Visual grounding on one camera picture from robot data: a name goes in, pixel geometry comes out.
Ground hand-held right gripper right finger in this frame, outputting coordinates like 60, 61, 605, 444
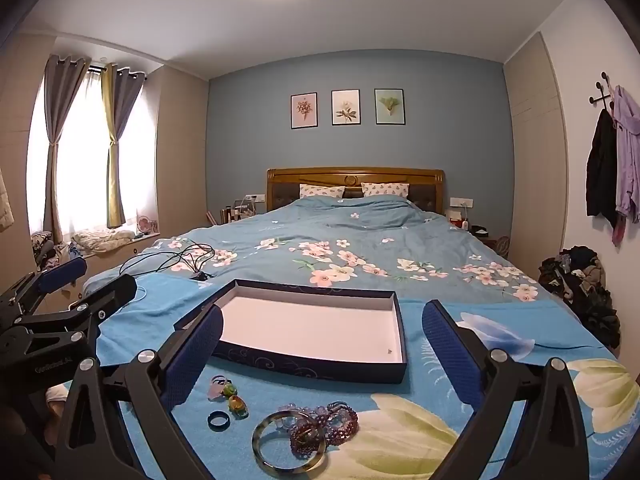
421, 300, 591, 480

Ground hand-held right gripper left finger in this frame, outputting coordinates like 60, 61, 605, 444
54, 305, 224, 480

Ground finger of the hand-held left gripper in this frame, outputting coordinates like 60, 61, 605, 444
15, 273, 138, 348
0, 256, 87, 328

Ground green yellow beaded ring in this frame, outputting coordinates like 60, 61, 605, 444
221, 381, 250, 417

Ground clear crystal bead bracelet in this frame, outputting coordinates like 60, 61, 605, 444
272, 402, 326, 431

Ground olive marbled bangle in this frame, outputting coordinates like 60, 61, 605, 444
251, 410, 331, 476

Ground dark blue shallow box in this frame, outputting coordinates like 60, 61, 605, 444
175, 279, 408, 385

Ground purple beaded bracelet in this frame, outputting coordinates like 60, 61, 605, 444
290, 402, 359, 461

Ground pile of mixed clothes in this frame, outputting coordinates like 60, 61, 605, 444
30, 230, 76, 267

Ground crumpled white bedding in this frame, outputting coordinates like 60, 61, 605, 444
72, 227, 136, 253

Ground blue tulip print blanket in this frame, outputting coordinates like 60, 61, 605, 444
97, 275, 640, 480

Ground grey yellow curtain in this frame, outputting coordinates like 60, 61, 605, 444
100, 64, 146, 228

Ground cosmetics on nightstand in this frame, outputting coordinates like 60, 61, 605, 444
207, 200, 266, 226

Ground pile of dark clothes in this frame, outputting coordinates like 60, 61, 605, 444
537, 246, 621, 351

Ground blue blossom print duvet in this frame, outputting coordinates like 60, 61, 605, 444
82, 195, 566, 306

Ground dotted white pillow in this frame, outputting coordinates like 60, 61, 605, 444
299, 183, 347, 200
361, 182, 412, 199

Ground wooden headboard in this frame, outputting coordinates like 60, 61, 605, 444
266, 167, 445, 213

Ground beige built-in wardrobe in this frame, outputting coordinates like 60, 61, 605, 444
502, 32, 571, 301

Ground black hanging jacket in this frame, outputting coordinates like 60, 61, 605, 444
586, 107, 621, 231

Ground green framed flower picture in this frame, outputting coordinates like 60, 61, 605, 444
374, 88, 406, 125

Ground purple hanging jacket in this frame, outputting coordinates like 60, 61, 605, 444
612, 85, 640, 246

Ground pink framed flower picture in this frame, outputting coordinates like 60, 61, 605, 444
291, 92, 319, 129

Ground white framed flower picture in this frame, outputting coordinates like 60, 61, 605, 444
331, 89, 361, 126

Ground black cable bundle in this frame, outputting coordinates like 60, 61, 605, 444
120, 242, 216, 282

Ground black wall coat rack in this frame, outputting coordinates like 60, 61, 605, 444
590, 72, 619, 111

